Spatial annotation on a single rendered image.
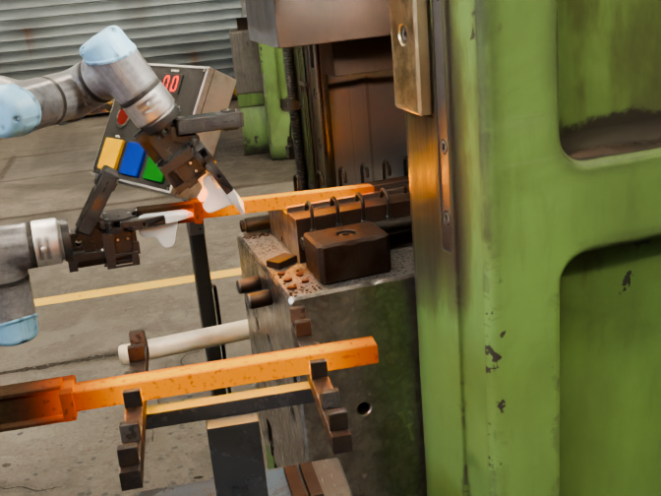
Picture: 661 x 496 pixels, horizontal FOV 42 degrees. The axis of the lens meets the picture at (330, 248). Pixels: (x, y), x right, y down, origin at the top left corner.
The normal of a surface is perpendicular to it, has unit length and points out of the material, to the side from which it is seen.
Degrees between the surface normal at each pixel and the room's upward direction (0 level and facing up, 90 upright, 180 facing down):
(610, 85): 89
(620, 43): 89
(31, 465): 0
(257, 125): 89
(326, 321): 90
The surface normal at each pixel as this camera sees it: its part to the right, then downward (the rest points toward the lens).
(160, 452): -0.08, -0.94
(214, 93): 0.68, 0.18
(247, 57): 0.09, 0.31
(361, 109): 0.31, 0.28
